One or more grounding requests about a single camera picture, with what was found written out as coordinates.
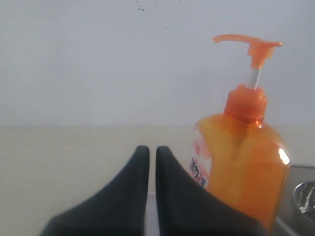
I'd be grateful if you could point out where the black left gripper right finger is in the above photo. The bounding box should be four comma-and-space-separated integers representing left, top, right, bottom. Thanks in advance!
156, 146, 268, 236

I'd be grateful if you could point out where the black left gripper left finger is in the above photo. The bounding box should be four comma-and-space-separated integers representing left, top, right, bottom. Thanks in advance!
41, 146, 150, 236

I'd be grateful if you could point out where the orange pump soap bottle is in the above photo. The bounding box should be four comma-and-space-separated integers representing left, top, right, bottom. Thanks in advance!
189, 34, 290, 230

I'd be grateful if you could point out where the small stainless steel bowl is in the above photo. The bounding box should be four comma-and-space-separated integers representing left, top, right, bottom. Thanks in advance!
293, 181, 315, 221

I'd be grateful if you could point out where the white plastic tray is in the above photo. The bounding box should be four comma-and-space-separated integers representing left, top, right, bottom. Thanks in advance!
145, 192, 159, 236

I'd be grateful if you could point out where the steel mesh strainer basket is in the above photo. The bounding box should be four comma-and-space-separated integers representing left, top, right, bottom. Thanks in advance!
273, 165, 315, 236

